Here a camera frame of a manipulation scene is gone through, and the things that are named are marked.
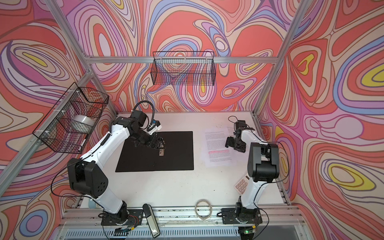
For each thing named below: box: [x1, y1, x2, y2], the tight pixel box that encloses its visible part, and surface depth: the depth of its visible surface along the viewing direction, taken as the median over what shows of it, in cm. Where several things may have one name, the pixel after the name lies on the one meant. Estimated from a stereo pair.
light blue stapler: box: [88, 198, 97, 209], surface depth 76 cm
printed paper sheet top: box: [204, 128, 232, 168], surface depth 98 cm
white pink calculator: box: [234, 174, 250, 196], surface depth 84 cm
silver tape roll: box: [72, 114, 95, 127], surface depth 76 cm
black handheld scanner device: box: [142, 203, 161, 239], surface depth 71 cm
